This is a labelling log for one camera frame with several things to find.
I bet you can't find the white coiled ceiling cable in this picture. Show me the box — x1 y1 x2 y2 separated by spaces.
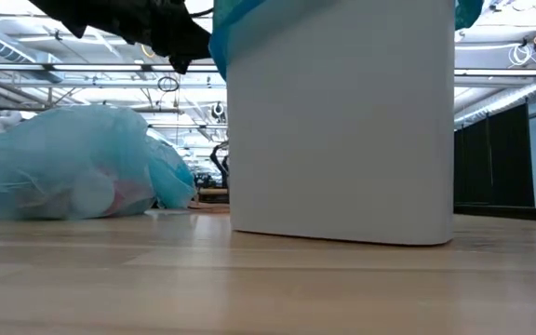
508 43 535 67

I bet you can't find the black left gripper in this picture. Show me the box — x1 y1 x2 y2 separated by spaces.
104 0 212 75

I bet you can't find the black partition curtain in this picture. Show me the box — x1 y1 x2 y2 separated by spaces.
453 101 536 209

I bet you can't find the white plastic trash bin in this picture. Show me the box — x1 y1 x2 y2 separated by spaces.
225 0 457 247

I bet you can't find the light blue trash bag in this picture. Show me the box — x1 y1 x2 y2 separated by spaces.
0 103 198 221

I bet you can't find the black hanging cable hoop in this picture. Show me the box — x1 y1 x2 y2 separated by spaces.
156 75 181 93

